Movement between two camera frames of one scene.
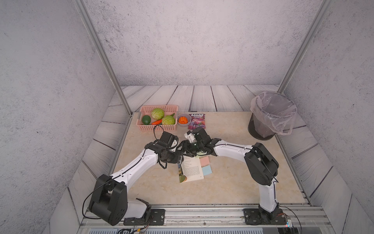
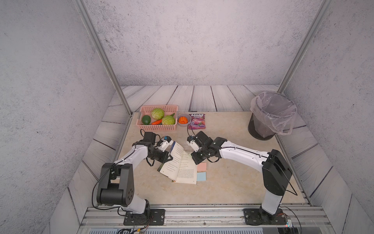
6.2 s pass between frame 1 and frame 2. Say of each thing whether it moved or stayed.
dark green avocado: stayed
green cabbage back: stayed
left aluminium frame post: stayed
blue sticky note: moved
